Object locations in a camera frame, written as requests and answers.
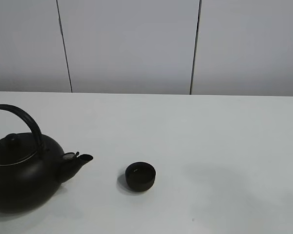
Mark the small black teacup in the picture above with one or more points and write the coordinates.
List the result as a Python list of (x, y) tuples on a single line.
[(140, 176)]

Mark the black round teapot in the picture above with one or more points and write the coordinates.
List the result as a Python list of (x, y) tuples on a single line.
[(33, 166)]

